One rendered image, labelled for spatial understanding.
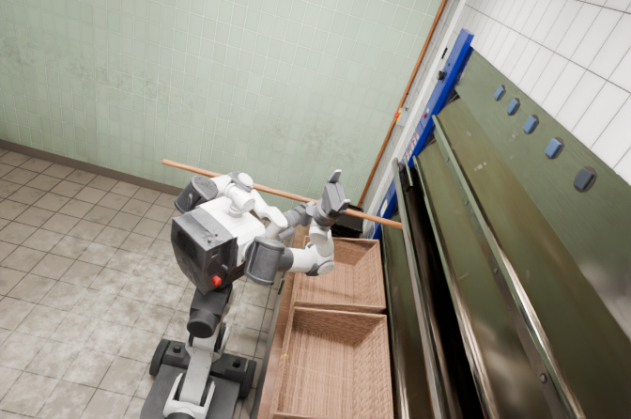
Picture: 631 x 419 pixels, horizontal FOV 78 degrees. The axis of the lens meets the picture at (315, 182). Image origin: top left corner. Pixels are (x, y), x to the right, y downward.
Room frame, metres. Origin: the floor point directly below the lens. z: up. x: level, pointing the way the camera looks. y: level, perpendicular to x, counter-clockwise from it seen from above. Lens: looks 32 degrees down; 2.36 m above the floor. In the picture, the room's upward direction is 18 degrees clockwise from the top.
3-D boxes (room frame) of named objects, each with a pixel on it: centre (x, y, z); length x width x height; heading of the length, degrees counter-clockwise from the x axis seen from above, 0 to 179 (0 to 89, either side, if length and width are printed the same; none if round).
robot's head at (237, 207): (1.16, 0.25, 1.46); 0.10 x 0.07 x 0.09; 60
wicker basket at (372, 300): (1.72, -0.30, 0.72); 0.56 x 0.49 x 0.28; 6
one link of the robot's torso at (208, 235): (1.11, 0.29, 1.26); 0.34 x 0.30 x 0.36; 60
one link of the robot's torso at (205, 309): (1.07, 0.26, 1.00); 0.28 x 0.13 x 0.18; 5
